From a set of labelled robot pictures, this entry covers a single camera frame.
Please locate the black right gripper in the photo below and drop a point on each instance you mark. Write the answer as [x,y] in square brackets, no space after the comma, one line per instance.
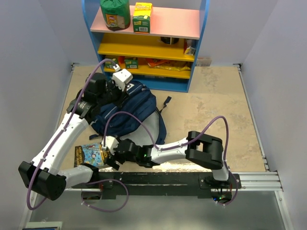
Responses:
[112,162]

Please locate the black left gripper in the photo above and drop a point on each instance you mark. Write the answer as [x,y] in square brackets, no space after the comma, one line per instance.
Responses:
[122,95]

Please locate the navy blue student backpack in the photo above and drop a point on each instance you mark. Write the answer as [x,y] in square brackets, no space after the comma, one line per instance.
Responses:
[137,114]

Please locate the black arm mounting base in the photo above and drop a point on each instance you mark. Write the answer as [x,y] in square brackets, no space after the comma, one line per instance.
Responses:
[199,184]

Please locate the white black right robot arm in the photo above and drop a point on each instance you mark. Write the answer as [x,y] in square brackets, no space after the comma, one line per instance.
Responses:
[201,149]

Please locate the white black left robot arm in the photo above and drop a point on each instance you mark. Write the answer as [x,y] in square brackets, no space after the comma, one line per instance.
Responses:
[42,175]

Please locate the small green box left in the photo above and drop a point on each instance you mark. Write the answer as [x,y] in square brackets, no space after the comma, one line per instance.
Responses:
[113,61]

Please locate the small green box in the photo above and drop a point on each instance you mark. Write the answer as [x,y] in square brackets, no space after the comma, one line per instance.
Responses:
[113,61]
[131,62]

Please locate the small green box right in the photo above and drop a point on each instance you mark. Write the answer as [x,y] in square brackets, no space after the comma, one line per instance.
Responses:
[131,62]

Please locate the orange yellow snack packets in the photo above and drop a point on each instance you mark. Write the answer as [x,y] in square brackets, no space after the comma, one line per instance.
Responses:
[172,65]

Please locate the blue shelf unit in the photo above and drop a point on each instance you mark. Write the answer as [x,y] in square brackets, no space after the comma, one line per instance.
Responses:
[169,29]

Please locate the green cylindrical package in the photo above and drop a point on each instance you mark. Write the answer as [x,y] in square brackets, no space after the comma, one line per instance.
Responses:
[116,14]

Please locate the yellow green carton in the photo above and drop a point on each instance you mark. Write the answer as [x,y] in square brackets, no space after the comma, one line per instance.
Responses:
[141,19]

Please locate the small snack pouch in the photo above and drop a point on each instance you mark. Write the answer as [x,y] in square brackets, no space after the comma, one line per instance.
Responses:
[189,47]

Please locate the small box behind shelf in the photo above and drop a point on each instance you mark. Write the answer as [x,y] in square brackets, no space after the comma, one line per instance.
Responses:
[203,61]

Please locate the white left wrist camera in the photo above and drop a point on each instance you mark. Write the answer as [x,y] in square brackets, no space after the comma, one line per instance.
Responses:
[122,78]

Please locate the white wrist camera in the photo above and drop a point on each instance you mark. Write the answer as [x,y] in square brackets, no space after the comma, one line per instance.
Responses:
[122,78]
[109,143]

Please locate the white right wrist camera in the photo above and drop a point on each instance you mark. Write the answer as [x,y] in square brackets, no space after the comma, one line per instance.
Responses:
[109,143]

